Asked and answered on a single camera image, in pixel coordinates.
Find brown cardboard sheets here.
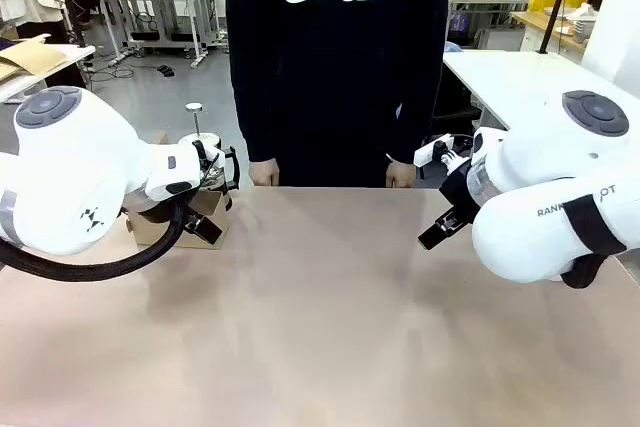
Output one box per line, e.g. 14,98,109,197
0,35,69,82

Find large white side table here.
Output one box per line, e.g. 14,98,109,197
442,49,640,131

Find person's left forearm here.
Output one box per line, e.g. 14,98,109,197
387,66,444,167

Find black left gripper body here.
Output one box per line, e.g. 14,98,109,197
125,193,192,226

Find person in black hoodie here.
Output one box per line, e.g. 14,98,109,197
224,0,451,189

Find glass french press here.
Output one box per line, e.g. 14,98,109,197
179,102,242,211

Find black tripod pole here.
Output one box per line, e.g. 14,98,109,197
537,0,577,56

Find person's left hand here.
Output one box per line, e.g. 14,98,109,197
385,160,417,189

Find brown cardboard cup carrier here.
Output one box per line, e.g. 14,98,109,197
124,185,232,251

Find stack of grey cups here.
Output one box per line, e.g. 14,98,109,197
571,19,595,44

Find person's right hand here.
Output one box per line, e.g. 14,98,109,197
249,158,281,188

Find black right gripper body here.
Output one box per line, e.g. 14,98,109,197
437,146,484,229

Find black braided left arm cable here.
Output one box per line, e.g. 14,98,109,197
0,196,192,282

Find person's right forearm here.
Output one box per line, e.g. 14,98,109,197
233,66,282,164

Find light wooden table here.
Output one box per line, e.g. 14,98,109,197
509,6,594,53

